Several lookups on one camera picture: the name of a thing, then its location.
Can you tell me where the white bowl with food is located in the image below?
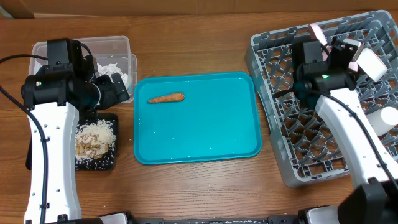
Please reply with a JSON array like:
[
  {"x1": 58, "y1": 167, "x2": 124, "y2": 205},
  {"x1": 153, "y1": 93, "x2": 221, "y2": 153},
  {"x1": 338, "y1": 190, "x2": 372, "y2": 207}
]
[{"x1": 343, "y1": 38, "x2": 364, "y2": 72}]

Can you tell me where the white tissue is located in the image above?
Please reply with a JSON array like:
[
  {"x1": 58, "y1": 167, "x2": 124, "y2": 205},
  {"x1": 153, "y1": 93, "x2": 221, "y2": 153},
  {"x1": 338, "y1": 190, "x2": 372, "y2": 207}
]
[
  {"x1": 96, "y1": 63, "x2": 124, "y2": 77},
  {"x1": 121, "y1": 73, "x2": 129, "y2": 90}
]

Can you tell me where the small white bowl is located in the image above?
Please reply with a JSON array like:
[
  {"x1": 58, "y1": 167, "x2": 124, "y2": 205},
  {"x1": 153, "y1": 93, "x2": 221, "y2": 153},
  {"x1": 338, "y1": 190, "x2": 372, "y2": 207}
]
[{"x1": 356, "y1": 48, "x2": 387, "y2": 82}]

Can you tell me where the large white plate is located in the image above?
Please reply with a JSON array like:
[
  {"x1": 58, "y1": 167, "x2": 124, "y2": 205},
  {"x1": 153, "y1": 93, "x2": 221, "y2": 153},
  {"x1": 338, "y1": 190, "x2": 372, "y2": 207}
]
[{"x1": 308, "y1": 24, "x2": 330, "y2": 61}]

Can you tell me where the peanut shells and rice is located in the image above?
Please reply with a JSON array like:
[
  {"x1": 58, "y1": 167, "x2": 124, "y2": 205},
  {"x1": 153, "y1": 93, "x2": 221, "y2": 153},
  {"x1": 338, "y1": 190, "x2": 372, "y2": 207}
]
[{"x1": 74, "y1": 119, "x2": 118, "y2": 170}]

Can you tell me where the orange carrot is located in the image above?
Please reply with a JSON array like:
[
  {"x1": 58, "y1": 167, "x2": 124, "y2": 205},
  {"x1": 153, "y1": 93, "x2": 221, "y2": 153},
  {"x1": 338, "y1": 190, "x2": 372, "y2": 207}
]
[{"x1": 147, "y1": 93, "x2": 185, "y2": 104}]

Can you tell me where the white cup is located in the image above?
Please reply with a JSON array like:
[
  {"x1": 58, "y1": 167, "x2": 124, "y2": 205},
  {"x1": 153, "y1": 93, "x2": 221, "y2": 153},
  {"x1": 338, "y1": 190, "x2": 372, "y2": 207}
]
[{"x1": 366, "y1": 106, "x2": 398, "y2": 136}]

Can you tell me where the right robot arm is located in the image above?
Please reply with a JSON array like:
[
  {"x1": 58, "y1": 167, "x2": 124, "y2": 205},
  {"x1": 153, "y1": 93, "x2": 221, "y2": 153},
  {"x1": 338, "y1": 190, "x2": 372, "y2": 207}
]
[{"x1": 291, "y1": 39, "x2": 397, "y2": 223}]

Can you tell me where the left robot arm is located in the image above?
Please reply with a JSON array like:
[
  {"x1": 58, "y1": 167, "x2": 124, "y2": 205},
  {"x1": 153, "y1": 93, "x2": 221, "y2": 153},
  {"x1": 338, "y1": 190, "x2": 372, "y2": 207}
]
[{"x1": 21, "y1": 39, "x2": 130, "y2": 223}]

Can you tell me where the grey dishwasher rack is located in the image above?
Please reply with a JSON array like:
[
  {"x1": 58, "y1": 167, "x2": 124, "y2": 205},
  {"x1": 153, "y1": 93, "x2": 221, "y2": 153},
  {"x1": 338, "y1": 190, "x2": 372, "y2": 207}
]
[{"x1": 245, "y1": 10, "x2": 397, "y2": 187}]

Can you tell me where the clear plastic bin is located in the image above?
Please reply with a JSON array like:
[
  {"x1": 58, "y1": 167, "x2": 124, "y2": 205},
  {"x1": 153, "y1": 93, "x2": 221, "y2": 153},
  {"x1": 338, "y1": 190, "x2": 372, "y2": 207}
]
[{"x1": 21, "y1": 36, "x2": 134, "y2": 110}]

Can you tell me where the black plastic tray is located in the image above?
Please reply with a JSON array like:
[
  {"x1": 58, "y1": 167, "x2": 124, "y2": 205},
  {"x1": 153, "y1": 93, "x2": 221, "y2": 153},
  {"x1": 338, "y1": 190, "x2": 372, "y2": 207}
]
[{"x1": 25, "y1": 113, "x2": 119, "y2": 172}]

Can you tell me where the teal serving tray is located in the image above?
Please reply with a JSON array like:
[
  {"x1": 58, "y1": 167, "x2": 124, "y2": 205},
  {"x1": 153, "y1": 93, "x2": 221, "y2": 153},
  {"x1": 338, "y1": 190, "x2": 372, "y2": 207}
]
[{"x1": 134, "y1": 72, "x2": 262, "y2": 165}]

